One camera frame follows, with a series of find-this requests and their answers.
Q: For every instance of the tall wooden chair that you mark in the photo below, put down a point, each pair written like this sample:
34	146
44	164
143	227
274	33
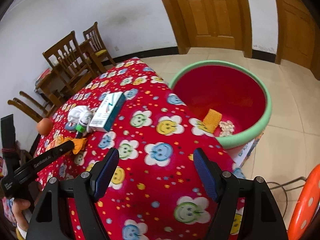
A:
66	52

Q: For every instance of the red apple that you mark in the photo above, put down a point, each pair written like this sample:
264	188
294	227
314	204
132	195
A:
45	127

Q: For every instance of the light blue plastic piece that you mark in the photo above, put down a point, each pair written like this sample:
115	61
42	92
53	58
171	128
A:
70	127

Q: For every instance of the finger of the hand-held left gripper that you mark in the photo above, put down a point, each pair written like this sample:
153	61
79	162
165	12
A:
63	148

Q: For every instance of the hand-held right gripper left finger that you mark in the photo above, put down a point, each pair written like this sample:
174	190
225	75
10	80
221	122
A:
106	172

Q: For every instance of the white crumpled cloth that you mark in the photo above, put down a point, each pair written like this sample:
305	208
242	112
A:
80	112

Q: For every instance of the yellow seat cushion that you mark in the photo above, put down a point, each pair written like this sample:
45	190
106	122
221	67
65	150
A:
102	53

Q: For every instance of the white printed cardboard box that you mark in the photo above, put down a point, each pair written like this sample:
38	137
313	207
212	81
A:
246	152

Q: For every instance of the red bin green rim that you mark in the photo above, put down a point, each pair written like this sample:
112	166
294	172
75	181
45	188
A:
225	87

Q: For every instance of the orange dotted plastic stool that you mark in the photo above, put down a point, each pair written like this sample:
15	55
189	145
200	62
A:
305	205

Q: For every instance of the wooden panel door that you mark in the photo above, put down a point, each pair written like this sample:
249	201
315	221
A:
297	30
210	12

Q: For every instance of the small white paper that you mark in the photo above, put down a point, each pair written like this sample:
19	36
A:
227	128

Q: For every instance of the white and green box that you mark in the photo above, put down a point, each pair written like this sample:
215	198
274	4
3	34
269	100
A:
105	112

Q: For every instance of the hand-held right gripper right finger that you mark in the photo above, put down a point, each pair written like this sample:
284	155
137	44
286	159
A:
206	172

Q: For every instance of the person's left hand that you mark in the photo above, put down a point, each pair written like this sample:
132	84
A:
20	208

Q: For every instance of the small yellow foam net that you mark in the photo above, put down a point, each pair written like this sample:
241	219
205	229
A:
212	120

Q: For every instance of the wooden dining table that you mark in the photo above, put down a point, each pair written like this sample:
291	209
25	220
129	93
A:
43	86

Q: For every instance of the clear orange snack packet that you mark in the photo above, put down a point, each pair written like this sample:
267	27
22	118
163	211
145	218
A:
56	141

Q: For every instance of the wooden chair yellow cushion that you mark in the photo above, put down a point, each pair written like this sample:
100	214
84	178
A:
93	38

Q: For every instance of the red printed tablecloth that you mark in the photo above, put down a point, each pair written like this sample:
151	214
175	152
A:
155	175

